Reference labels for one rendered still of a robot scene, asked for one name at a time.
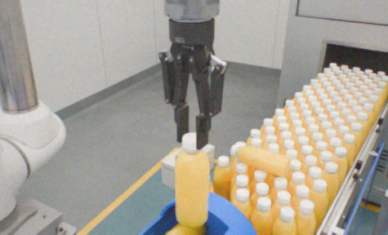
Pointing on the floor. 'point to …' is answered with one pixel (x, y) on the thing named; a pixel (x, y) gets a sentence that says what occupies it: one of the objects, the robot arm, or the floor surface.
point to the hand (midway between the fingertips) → (192, 127)
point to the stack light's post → (385, 214)
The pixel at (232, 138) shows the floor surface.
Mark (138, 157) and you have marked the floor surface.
